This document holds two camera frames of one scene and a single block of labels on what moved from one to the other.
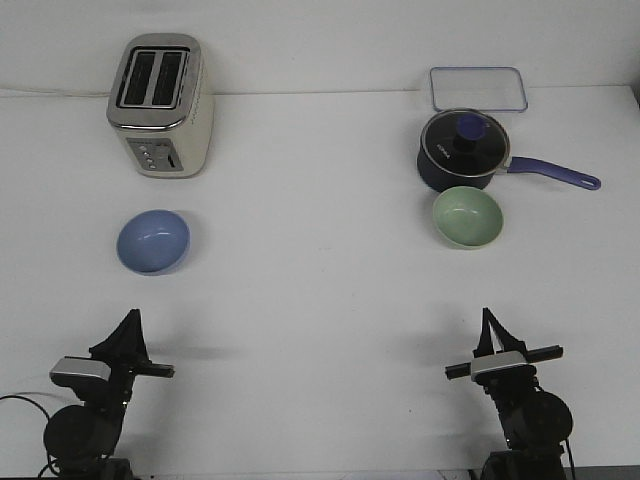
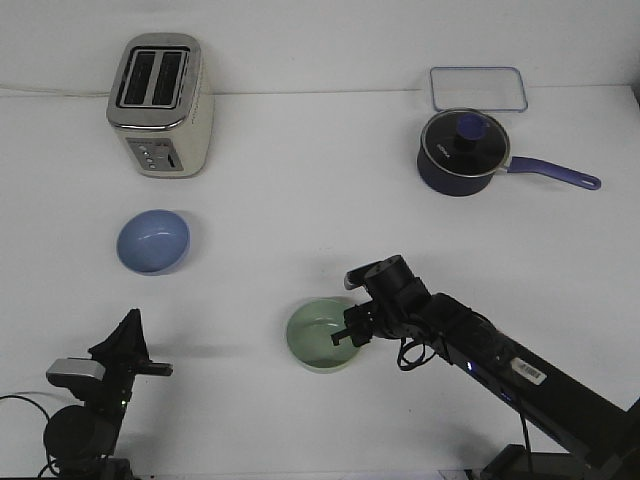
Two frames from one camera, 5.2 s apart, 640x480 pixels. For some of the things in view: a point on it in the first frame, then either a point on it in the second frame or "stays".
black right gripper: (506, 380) → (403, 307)
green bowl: (467, 217) → (309, 334)
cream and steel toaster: (156, 104) stays
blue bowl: (153, 242) stays
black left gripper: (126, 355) stays
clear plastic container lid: (486, 88) stays
